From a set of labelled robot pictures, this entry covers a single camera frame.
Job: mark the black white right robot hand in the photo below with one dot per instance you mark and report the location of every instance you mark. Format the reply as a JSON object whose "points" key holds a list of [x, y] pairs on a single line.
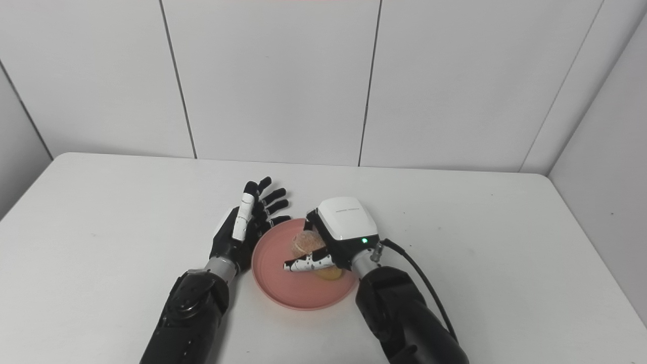
{"points": [[346, 222]]}

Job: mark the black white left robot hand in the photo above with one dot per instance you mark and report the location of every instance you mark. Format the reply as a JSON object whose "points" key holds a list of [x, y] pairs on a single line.
{"points": [[240, 227]]}

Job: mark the brown bread roll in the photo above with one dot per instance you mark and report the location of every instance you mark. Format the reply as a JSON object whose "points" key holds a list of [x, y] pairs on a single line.
{"points": [[306, 242]]}

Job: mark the pink round plate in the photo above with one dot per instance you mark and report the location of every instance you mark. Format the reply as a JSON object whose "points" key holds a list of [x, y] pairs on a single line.
{"points": [[298, 290]]}

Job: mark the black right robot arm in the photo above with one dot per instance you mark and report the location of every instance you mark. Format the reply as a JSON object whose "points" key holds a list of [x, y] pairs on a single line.
{"points": [[399, 318]]}

